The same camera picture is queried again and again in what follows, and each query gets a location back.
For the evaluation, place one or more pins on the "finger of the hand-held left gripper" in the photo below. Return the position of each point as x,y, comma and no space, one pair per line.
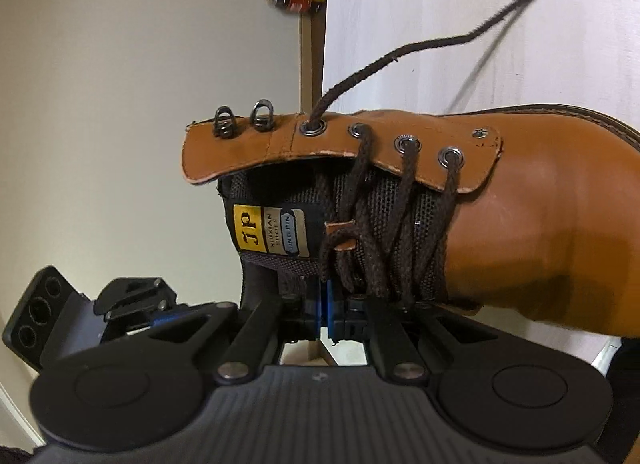
170,319
137,296

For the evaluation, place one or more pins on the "dark brown shoelace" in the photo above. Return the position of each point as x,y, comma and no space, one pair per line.
380,254

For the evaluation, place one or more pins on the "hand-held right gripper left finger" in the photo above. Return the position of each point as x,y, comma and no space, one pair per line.
315,316

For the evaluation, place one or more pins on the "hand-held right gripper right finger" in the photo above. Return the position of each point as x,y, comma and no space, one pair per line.
345,321

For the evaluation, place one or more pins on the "tan leather boot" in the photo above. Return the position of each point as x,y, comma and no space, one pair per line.
540,224

